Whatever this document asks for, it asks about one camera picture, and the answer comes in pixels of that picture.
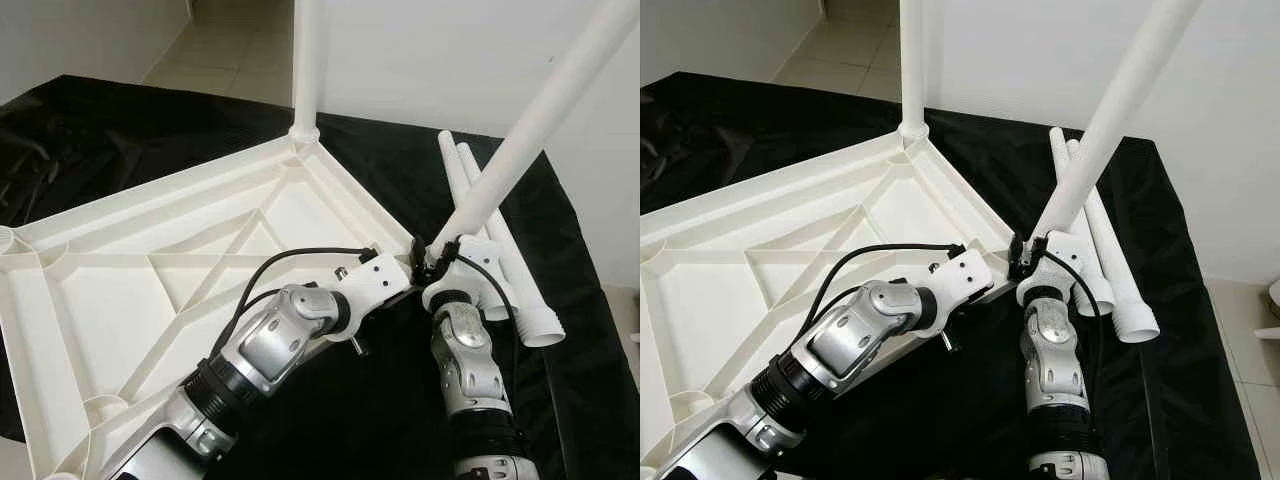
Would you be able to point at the white plastic table leg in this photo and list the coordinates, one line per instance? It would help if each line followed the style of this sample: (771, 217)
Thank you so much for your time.
(306, 60)
(913, 60)
(535, 315)
(452, 170)
(1120, 110)
(1130, 310)
(540, 120)
(1060, 165)

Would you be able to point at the white plastic table top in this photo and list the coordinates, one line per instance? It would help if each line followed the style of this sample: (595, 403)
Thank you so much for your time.
(720, 290)
(100, 290)

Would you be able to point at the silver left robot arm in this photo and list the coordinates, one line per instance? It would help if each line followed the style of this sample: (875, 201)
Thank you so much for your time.
(270, 340)
(850, 340)

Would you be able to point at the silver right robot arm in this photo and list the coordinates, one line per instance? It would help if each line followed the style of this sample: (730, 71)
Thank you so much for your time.
(1055, 375)
(465, 375)

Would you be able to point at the black table cloth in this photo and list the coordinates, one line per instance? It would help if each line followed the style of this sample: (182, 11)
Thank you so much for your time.
(580, 400)
(1190, 400)

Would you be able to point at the white plastic chair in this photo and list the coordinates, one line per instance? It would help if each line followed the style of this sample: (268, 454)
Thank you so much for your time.
(634, 333)
(1273, 310)

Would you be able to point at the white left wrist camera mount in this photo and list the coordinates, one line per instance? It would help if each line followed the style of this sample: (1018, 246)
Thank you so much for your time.
(375, 280)
(960, 275)

